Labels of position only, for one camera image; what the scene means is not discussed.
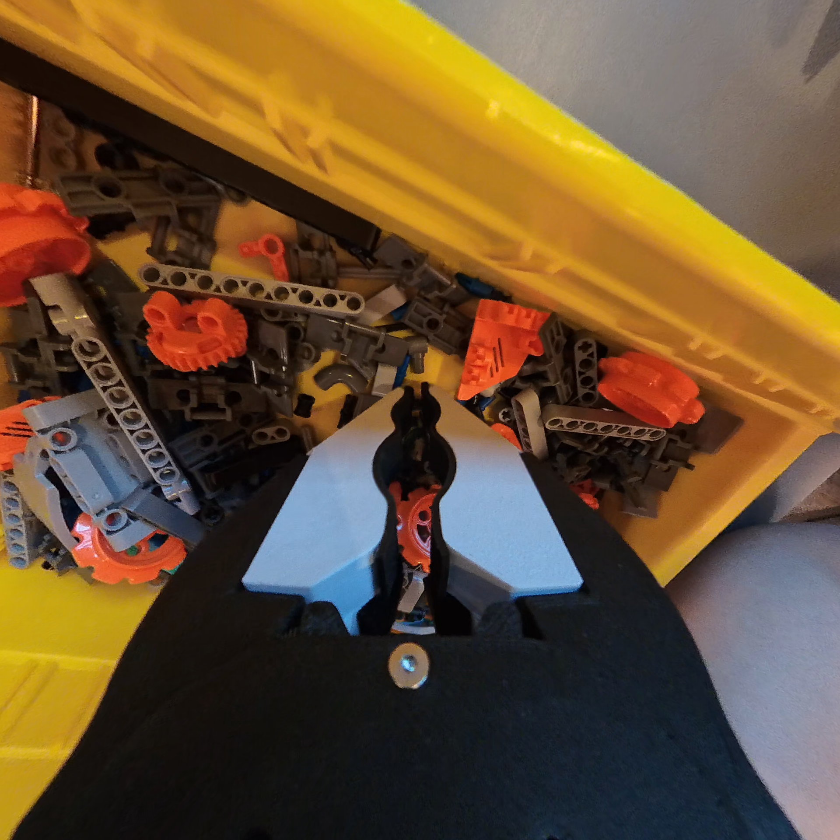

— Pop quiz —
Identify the medium grey beam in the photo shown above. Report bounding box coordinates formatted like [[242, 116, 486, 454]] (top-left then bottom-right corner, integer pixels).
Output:
[[543, 403, 668, 442]]

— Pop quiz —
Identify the pile of grey building pieces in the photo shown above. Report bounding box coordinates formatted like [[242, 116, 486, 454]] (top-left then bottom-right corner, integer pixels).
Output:
[[0, 98, 746, 585]]

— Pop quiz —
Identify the small orange lever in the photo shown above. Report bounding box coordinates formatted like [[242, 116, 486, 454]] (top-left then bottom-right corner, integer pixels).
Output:
[[238, 234, 290, 280]]

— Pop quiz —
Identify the orange bevel gear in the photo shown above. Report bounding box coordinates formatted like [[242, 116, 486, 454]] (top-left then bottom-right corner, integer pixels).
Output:
[[142, 290, 249, 371]]

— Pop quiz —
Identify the short grey beam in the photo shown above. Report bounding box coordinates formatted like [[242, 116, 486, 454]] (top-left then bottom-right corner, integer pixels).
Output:
[[0, 472, 35, 569]]

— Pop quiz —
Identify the black long bar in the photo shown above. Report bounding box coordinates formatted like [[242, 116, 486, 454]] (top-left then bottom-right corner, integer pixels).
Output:
[[0, 39, 383, 252]]

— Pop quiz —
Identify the orange spoked sprocket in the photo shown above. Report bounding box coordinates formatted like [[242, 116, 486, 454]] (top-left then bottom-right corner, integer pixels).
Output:
[[388, 482, 442, 573], [71, 512, 188, 586]]

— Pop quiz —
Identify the light grey frame assembly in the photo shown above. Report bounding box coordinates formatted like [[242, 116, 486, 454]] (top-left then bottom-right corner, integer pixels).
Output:
[[12, 392, 204, 555]]

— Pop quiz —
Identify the grey desk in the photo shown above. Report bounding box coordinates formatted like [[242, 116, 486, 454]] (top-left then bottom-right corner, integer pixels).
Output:
[[407, 0, 840, 522]]

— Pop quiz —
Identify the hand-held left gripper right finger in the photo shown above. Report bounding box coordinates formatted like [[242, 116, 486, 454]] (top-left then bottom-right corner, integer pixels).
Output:
[[420, 385, 585, 636]]

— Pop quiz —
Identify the long light grey beam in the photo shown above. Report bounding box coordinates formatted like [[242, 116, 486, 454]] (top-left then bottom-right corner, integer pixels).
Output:
[[69, 333, 201, 516]]

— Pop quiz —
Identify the light grey axle connector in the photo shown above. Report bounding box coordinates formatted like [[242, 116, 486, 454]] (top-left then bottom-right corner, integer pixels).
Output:
[[29, 274, 98, 337]]

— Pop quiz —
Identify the yellow plastic bin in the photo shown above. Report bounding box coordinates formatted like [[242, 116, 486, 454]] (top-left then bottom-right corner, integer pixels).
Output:
[[0, 0, 840, 782]]

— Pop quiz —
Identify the orange slotted panel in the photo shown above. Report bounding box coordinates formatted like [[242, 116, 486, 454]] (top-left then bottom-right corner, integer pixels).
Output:
[[0, 397, 61, 472]]

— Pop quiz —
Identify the orange wedge panel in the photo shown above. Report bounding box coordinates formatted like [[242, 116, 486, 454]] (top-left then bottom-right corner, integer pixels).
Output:
[[456, 298, 551, 401]]

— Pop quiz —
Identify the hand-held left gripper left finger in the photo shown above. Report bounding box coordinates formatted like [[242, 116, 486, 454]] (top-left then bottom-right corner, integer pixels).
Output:
[[241, 386, 416, 636]]

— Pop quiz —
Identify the long dark grey beam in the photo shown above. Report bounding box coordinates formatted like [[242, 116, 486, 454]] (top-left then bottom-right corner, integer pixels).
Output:
[[138, 264, 366, 316]]

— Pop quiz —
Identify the orange wheel hub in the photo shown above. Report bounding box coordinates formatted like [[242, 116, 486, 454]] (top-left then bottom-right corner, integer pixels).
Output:
[[597, 351, 706, 429], [0, 184, 91, 308]]

